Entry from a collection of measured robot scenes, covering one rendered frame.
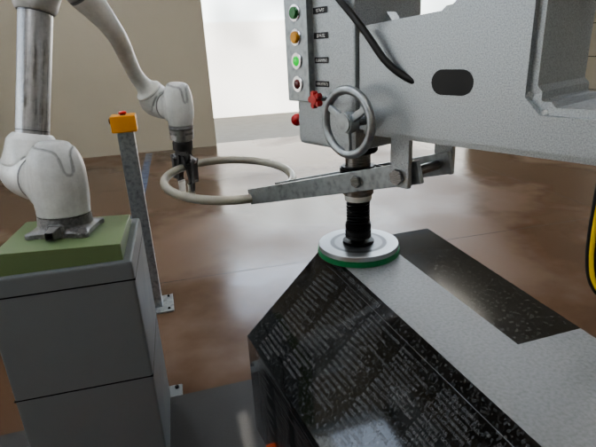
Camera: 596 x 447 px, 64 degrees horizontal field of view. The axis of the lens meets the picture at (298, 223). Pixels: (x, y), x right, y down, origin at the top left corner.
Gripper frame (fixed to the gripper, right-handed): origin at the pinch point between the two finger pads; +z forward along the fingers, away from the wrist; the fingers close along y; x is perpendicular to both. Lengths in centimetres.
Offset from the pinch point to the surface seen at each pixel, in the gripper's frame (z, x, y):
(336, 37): -60, -27, 83
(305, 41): -59, -27, 75
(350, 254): -8, -25, 88
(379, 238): -8, -12, 90
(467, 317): -8, -35, 121
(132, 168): 8, 20, -63
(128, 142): -6, 21, -64
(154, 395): 48, -51, 34
